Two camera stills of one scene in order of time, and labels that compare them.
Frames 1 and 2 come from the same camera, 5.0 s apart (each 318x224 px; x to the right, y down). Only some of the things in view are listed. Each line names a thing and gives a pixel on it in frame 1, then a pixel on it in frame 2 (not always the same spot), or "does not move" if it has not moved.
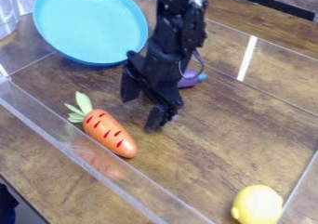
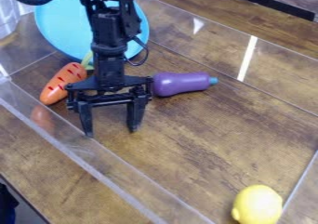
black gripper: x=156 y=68 → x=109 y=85
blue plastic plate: x=92 y=28 does not move
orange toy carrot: x=100 y=125 → x=71 y=72
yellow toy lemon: x=256 y=204 does not move
